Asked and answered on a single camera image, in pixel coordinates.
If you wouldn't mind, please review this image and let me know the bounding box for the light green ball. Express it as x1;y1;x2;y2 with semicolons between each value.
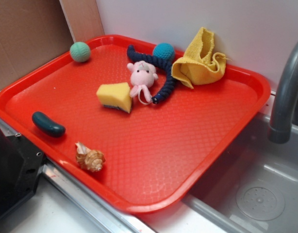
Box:
69;42;91;63

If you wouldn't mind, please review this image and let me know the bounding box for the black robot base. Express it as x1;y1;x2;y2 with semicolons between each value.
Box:
0;128;44;220

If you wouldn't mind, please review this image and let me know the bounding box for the yellow sponge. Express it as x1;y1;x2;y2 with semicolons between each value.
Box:
96;82;132;114

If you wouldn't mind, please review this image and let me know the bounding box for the red plastic tray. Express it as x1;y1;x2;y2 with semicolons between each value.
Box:
0;35;270;214

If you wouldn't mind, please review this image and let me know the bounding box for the pink plush toy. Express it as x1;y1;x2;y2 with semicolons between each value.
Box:
127;61;158;105

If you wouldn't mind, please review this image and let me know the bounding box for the teal blue ball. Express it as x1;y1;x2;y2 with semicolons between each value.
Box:
153;43;175;62

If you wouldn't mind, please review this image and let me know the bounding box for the brown seashell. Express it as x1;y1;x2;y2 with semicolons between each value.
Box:
75;142;106;172

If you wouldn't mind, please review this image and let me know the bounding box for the yellow cloth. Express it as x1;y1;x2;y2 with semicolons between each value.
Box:
171;27;227;89

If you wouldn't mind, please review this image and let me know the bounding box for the grey sink basin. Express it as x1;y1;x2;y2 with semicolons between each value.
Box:
183;114;298;233

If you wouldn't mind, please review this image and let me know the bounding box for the grey faucet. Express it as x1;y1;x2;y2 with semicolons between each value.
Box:
267;42;298;144

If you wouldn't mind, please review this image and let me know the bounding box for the brown cardboard panel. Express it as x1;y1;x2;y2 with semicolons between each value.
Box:
0;0;104;91

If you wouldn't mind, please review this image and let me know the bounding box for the navy blue rope toy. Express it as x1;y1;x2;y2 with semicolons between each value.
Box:
127;45;177;104

